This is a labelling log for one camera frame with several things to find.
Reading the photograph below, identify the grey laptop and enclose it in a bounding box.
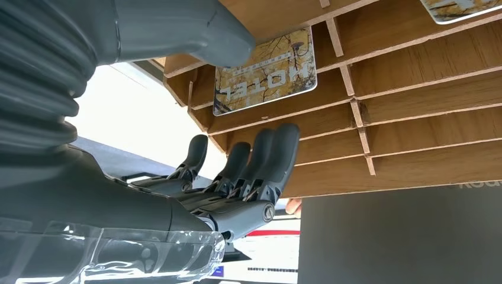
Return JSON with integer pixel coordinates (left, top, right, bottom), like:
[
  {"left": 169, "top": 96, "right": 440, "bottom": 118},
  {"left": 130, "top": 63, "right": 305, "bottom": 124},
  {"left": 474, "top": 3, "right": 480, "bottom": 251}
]
[{"left": 297, "top": 179, "right": 502, "bottom": 284}]

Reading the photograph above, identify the white text sign board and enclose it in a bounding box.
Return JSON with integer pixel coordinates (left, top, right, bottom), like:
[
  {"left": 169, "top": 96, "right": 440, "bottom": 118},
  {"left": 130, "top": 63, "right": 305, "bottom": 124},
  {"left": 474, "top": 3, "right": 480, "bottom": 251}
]
[{"left": 219, "top": 237, "right": 300, "bottom": 284}]

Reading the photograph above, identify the red barrier belt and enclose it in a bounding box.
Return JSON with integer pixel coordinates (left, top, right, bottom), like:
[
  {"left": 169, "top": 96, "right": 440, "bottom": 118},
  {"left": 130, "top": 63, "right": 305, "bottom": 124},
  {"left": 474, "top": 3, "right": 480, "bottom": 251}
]
[{"left": 246, "top": 230, "right": 301, "bottom": 237}]

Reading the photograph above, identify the wooden slotted card organizer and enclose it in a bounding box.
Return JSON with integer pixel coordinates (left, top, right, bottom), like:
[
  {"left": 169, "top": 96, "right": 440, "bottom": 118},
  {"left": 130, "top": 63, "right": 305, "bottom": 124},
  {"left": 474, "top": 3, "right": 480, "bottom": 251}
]
[{"left": 162, "top": 0, "right": 502, "bottom": 199}]

